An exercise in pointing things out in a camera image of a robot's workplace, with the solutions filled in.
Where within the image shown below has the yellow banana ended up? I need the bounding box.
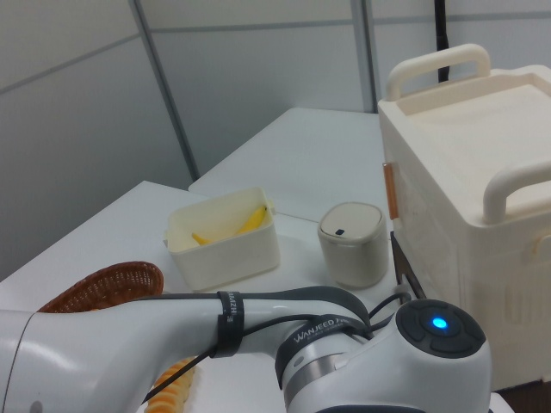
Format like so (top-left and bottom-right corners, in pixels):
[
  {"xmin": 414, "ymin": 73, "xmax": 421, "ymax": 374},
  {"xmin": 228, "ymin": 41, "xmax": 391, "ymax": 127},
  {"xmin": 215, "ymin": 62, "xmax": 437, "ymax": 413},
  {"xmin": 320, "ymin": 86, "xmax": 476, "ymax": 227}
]
[{"xmin": 191, "ymin": 204, "xmax": 269, "ymax": 247}]

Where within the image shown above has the cream open plastic box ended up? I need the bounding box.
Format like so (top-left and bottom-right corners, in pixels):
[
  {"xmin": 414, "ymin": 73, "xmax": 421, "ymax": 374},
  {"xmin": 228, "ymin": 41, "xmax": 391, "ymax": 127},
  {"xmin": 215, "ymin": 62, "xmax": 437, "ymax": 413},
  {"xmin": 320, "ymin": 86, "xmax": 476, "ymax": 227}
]
[{"xmin": 164, "ymin": 186, "xmax": 282, "ymax": 293}]

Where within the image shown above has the small beige lidded container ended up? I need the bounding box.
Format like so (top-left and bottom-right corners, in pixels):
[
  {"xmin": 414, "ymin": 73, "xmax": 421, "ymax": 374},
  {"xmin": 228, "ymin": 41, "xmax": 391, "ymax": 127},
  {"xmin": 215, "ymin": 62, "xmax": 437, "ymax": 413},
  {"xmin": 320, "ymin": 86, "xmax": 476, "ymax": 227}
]
[{"xmin": 317, "ymin": 200, "xmax": 390, "ymax": 290}]

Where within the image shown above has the copper latch bar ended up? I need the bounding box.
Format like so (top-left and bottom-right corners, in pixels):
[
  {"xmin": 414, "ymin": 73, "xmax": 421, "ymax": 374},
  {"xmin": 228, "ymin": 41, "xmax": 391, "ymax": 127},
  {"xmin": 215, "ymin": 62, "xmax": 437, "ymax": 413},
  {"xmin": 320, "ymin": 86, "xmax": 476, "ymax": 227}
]
[{"xmin": 382, "ymin": 161, "xmax": 399, "ymax": 220}]

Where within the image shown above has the dark brown base board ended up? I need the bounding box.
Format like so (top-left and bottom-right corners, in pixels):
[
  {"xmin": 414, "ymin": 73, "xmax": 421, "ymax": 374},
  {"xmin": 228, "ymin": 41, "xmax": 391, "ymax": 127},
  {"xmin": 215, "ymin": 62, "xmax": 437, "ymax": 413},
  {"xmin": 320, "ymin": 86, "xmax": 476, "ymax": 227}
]
[{"xmin": 389, "ymin": 230, "xmax": 430, "ymax": 299}]

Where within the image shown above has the brown wicker basket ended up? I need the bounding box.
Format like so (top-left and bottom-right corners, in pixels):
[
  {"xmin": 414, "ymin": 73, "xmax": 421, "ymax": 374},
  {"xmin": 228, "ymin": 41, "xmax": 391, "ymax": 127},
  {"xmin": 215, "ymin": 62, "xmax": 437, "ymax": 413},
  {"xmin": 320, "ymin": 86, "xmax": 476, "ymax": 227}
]
[{"xmin": 36, "ymin": 261, "xmax": 165, "ymax": 314}]

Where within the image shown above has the large cream cooler box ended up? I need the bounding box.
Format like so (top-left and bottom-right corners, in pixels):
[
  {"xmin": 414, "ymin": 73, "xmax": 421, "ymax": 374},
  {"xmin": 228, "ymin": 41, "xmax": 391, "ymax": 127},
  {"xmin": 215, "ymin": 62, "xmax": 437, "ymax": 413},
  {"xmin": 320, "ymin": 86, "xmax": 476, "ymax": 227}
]
[{"xmin": 376, "ymin": 42, "xmax": 551, "ymax": 393}]

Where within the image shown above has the long striped bread roll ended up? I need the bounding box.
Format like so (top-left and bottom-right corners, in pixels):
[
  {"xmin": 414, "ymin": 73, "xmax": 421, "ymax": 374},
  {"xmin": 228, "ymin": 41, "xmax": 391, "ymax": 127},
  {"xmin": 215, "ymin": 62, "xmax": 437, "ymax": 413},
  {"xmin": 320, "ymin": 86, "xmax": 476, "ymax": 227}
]
[{"xmin": 145, "ymin": 355, "xmax": 196, "ymax": 413}]

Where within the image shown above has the black vertical pole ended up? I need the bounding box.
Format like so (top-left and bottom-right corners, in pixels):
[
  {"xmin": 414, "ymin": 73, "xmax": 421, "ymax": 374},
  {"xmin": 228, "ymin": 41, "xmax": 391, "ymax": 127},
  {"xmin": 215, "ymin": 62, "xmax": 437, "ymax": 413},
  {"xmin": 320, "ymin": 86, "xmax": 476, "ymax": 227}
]
[{"xmin": 431, "ymin": 0, "xmax": 453, "ymax": 83}]

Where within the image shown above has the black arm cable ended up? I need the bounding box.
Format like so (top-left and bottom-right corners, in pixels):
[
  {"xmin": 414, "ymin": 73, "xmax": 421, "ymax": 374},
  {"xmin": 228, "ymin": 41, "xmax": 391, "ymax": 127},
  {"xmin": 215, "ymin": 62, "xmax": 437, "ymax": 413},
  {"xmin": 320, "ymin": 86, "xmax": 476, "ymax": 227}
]
[{"xmin": 140, "ymin": 292, "xmax": 413, "ymax": 406}]

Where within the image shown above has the black velcro strap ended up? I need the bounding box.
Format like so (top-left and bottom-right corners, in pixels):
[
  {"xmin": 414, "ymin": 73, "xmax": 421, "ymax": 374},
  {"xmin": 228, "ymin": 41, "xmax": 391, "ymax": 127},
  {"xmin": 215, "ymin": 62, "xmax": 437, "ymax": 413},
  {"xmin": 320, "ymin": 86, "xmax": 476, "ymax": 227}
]
[
  {"xmin": 212, "ymin": 289, "xmax": 246, "ymax": 360},
  {"xmin": 274, "ymin": 317, "xmax": 375, "ymax": 413}
]

